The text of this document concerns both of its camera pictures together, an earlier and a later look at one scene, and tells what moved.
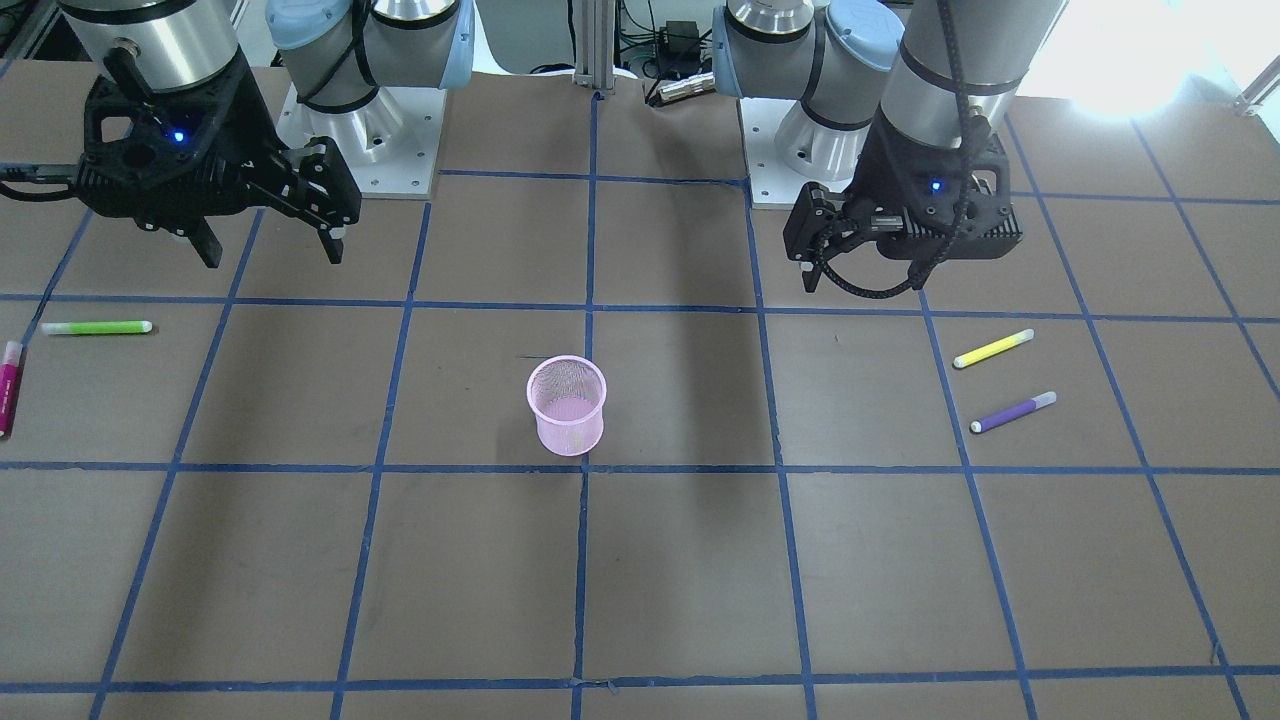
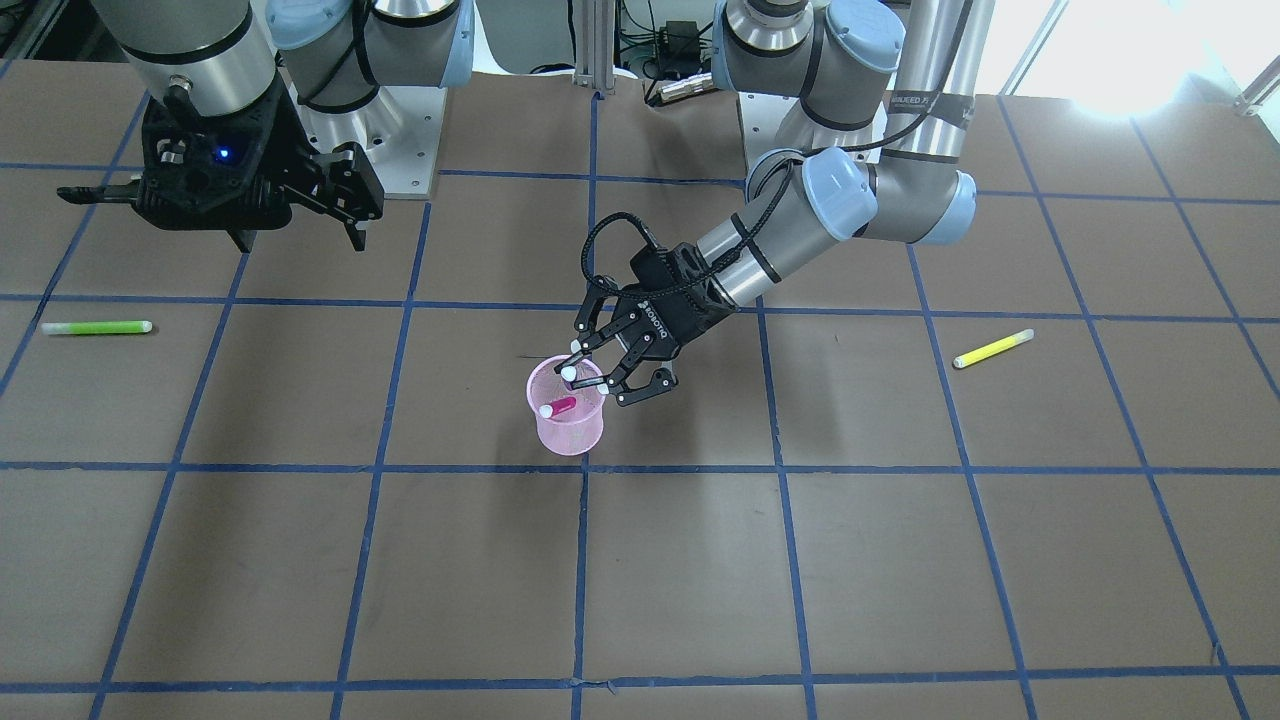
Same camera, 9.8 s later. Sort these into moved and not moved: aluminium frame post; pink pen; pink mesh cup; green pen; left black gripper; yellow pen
Moved: left black gripper; pink pen
Not moved: green pen; pink mesh cup; yellow pen; aluminium frame post
